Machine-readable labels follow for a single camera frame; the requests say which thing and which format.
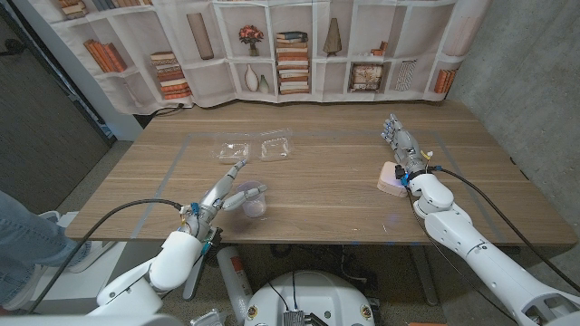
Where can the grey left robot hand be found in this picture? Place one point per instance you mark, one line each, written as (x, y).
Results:
(206, 208)

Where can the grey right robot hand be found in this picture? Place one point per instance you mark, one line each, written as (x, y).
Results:
(408, 145)

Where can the clear plastic measuring cup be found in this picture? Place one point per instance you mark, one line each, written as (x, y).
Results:
(254, 209)

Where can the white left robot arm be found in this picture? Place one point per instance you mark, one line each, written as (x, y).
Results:
(172, 262)

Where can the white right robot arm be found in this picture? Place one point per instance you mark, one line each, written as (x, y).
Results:
(494, 267)

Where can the clear plastic clamshell container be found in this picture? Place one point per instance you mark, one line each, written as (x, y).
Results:
(274, 149)

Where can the white cylinder with orange label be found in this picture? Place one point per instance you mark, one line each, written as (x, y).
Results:
(231, 276)

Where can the grey table leg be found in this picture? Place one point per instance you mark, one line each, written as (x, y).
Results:
(194, 280)
(423, 276)

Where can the white sneaker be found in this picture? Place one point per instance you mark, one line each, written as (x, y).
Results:
(93, 256)

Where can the printed bookshelf backdrop cloth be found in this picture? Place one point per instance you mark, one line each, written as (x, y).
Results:
(204, 81)

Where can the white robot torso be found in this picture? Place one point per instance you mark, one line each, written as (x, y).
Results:
(317, 294)

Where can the white floor platform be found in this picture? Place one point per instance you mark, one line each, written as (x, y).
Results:
(77, 290)

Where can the person's leg in jeans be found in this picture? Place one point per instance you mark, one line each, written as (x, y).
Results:
(27, 235)

